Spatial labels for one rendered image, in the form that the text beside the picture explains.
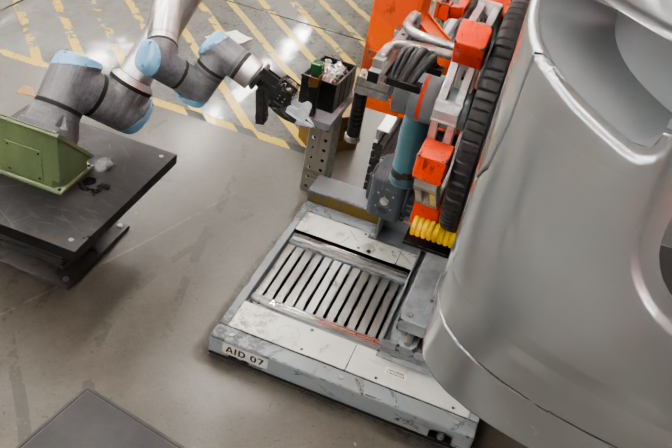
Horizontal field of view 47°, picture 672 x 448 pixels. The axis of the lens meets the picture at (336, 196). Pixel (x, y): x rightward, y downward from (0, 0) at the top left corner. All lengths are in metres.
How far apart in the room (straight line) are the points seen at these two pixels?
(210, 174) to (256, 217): 0.32
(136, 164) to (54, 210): 0.35
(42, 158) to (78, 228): 0.25
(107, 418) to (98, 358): 0.59
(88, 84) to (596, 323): 1.86
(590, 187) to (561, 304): 0.18
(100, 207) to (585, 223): 1.75
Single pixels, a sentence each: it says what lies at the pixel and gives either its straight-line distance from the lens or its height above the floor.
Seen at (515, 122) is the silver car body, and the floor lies 1.33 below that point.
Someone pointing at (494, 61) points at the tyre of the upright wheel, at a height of 1.10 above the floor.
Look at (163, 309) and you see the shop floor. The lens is 2.59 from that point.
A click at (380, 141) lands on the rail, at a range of 2.94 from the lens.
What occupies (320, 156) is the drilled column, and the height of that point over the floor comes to 0.18.
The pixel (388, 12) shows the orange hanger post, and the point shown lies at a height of 0.88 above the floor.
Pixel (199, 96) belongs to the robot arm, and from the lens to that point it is 2.22.
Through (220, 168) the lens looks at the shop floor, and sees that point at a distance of 3.23.
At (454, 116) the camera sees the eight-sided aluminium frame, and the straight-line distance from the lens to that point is 1.87.
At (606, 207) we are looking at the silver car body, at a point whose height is 1.31.
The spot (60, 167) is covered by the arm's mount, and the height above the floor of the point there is 0.40.
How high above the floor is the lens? 1.82
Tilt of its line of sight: 35 degrees down
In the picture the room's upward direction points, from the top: 11 degrees clockwise
